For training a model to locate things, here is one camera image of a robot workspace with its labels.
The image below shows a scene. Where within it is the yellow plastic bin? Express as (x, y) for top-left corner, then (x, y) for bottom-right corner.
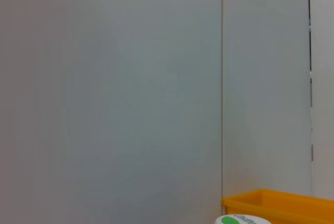
(221, 188), (334, 224)

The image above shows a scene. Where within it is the clear green-label water bottle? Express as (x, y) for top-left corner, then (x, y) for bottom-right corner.
(213, 214), (272, 224)

